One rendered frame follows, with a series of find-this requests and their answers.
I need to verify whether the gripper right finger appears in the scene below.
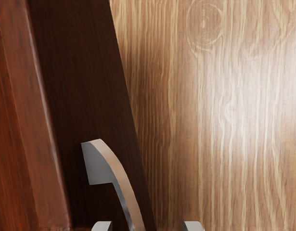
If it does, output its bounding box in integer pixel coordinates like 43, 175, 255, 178
182, 220, 206, 231

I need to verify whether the dark brown wooden cabinet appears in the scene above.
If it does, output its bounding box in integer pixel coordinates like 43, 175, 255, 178
0, 0, 157, 231

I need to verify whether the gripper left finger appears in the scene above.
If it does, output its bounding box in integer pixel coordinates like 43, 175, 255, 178
90, 220, 113, 231

